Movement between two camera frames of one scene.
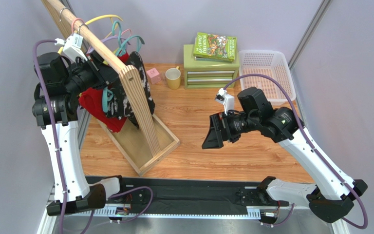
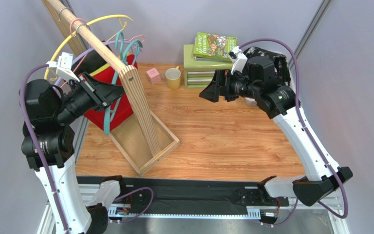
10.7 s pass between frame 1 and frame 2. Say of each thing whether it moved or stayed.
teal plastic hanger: moved
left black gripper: moved
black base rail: stayed
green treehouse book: stayed
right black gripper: moved
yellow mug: stayed
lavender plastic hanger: moved
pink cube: stayed
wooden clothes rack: stayed
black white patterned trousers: moved
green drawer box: stayed
